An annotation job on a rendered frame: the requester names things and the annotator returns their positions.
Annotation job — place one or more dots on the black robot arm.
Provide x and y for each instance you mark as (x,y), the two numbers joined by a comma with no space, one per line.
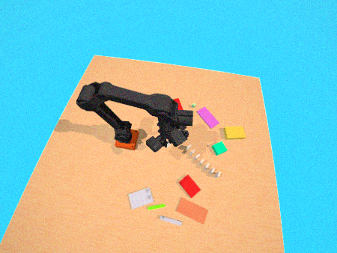
(92,98)

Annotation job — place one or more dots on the green flat block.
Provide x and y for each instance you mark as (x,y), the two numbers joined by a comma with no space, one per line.
(219,148)

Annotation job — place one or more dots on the yellow block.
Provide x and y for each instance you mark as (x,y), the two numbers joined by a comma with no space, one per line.
(234,132)

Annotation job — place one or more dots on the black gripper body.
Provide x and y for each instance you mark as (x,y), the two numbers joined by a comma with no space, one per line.
(155,144)

